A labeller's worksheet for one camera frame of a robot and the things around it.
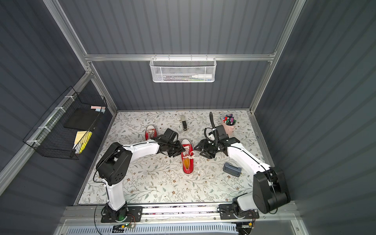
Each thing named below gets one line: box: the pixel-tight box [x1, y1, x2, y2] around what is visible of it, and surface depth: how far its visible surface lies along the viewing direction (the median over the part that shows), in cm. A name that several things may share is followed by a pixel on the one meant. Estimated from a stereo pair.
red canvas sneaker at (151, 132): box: [144, 124, 158, 141], surface depth 104 cm
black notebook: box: [63, 108, 101, 131], surface depth 79 cm
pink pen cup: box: [222, 114, 237, 138], surface depth 99 cm
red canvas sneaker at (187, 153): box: [180, 138, 195, 175], surface depth 90 cm
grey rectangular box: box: [222, 162, 242, 178], surface depth 88 cm
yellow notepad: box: [71, 130, 93, 154], surface depth 70 cm
